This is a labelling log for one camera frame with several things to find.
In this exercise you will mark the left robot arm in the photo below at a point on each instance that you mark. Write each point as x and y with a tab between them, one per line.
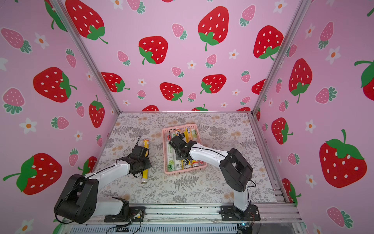
78	201

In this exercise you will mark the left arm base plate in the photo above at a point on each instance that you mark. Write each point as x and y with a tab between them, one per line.
128	214

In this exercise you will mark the aluminium front rail frame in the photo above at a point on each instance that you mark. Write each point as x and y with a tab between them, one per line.
266	218

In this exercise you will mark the pink plastic basket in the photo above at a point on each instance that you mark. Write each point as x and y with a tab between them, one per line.
167	137

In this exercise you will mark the left aluminium corner post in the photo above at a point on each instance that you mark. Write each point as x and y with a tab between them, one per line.
76	37

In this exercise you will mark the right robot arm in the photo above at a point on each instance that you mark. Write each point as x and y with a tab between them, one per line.
235	169

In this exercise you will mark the aluminium corner post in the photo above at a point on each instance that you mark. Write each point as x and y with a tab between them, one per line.
288	38
76	37

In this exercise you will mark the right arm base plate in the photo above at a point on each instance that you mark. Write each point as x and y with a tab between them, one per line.
231	213

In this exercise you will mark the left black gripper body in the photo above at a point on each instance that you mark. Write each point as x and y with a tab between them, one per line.
144	164

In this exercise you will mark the right aluminium corner post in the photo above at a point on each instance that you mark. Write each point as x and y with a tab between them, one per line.
288	38

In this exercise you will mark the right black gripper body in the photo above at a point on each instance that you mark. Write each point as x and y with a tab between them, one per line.
176	143

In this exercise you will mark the white green wrap roll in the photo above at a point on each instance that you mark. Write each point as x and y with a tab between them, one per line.
194	134
170	158

